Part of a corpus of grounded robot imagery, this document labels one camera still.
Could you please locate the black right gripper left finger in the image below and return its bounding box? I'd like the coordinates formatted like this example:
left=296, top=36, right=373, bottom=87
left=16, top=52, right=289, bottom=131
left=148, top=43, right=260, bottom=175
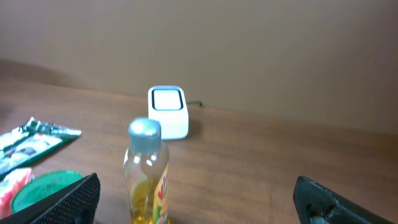
left=1, top=172, right=101, bottom=224

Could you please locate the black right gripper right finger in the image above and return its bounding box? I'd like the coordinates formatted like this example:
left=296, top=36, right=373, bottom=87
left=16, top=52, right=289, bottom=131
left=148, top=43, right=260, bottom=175
left=293, top=175, right=392, bottom=224

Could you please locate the green lid jar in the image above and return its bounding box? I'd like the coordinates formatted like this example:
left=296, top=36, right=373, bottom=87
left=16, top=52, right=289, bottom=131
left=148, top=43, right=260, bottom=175
left=11, top=170, right=83, bottom=213

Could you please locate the orange white small box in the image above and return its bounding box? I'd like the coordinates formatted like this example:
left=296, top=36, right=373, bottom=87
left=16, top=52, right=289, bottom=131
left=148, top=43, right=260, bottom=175
left=0, top=167, right=34, bottom=219

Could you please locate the green wipes packet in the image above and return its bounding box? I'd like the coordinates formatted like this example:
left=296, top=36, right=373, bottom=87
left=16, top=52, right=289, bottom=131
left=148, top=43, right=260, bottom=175
left=1, top=117, right=81, bottom=179

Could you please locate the yellow oil bottle silver cap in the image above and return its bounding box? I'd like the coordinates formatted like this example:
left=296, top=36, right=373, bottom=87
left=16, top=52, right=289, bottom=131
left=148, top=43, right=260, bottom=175
left=124, top=118, right=170, bottom=224

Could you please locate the white barcode scanner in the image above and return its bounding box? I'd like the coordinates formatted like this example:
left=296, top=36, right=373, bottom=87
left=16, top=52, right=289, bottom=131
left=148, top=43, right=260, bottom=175
left=147, top=85, right=189, bottom=140

